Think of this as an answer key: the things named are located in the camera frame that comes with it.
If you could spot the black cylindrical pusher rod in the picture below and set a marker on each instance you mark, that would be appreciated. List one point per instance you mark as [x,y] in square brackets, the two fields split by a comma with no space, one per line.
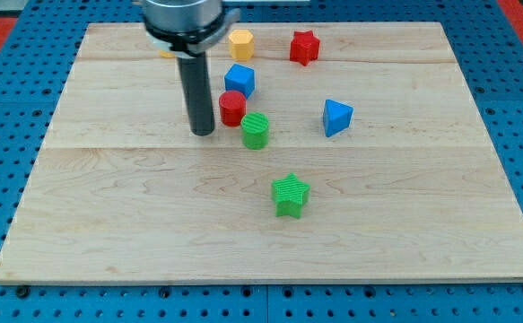
[197,94]

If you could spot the blue cube block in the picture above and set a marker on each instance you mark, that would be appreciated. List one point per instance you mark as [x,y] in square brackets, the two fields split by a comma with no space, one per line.
[240,78]

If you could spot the yellow block behind arm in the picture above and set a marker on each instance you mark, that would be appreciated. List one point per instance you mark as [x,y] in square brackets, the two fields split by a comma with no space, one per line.
[166,54]

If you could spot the red cylinder block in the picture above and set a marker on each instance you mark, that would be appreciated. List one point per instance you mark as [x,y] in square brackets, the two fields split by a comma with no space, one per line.
[233,107]

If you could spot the yellow hexagon block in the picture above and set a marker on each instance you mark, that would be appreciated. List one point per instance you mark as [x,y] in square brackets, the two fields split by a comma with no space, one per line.
[241,44]

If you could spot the green cylinder block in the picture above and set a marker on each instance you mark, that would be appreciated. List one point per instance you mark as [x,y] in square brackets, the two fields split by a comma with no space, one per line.
[255,130]

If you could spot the red star block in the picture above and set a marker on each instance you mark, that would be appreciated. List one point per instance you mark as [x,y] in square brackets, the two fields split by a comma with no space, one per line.
[304,47]

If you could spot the blue triangular prism block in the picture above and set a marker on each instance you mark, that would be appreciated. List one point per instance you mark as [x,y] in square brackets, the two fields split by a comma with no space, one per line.
[336,117]

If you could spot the green star block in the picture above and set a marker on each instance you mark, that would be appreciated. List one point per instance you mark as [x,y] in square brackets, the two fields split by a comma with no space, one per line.
[289,195]

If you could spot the light wooden board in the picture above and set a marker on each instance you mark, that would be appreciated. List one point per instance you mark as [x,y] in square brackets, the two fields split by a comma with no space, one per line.
[412,192]

